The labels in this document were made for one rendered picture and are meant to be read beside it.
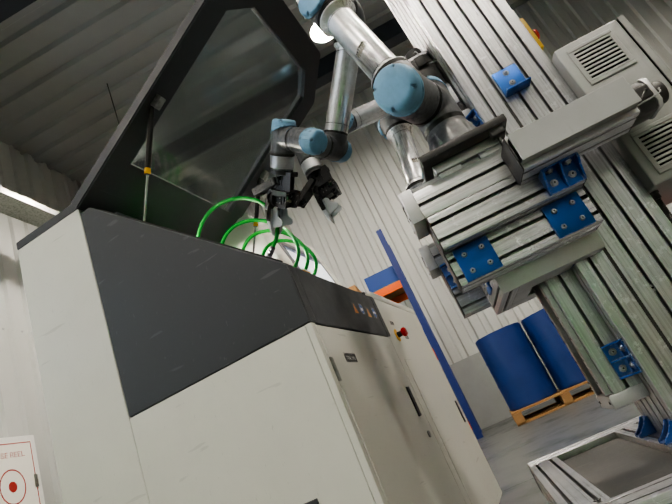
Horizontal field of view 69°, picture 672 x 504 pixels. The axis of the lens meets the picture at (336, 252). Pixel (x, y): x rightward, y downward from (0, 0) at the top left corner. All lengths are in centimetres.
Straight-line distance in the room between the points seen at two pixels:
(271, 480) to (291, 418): 14
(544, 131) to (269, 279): 72
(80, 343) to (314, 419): 77
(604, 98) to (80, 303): 147
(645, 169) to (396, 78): 67
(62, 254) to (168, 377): 58
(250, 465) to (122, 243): 74
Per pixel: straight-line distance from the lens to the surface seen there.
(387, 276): 703
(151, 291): 147
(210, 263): 136
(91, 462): 159
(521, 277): 131
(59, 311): 171
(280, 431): 122
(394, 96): 125
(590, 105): 121
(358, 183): 889
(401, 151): 204
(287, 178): 154
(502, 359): 612
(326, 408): 117
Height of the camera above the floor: 50
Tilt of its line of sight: 21 degrees up
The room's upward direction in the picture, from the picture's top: 24 degrees counter-clockwise
